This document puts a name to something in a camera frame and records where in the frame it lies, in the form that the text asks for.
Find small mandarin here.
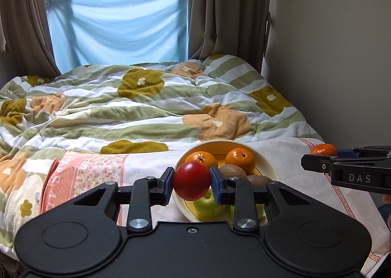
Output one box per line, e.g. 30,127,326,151
309,144,337,156

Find brown kiwi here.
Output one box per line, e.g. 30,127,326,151
219,164,247,179
247,175,272,187

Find green apple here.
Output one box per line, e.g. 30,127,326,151
230,204,266,222
194,188,227,218

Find medium orange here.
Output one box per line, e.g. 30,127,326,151
225,148,255,175

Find large orange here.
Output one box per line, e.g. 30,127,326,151
185,151,218,170

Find red tomato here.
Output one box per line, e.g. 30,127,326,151
173,161,211,201

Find person's right hand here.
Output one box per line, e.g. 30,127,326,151
382,195,391,228

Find cream oval duck dish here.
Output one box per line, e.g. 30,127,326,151
172,140,280,225

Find pink floral white cloth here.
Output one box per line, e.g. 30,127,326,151
38,137,390,277

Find green striped floral quilt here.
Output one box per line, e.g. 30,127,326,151
1,54,319,257

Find light blue window cloth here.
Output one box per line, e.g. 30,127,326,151
46,0,188,73

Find brown right curtain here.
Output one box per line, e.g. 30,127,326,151
188,0,270,72

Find brown curtain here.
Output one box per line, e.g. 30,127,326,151
188,0,270,72
1,0,60,77

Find brown left curtain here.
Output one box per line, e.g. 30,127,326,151
1,0,60,77

